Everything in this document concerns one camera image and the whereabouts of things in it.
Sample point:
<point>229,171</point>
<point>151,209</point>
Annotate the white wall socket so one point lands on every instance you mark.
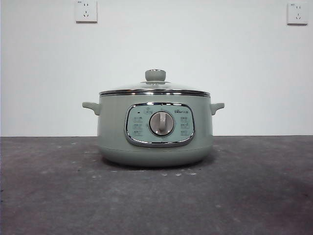
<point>86,12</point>
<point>297,14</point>

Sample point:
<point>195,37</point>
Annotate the glass lid with green knob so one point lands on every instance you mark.
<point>155,74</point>

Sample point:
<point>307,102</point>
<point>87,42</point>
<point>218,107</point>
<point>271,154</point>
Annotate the pale green electric pot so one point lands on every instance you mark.
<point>112,147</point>

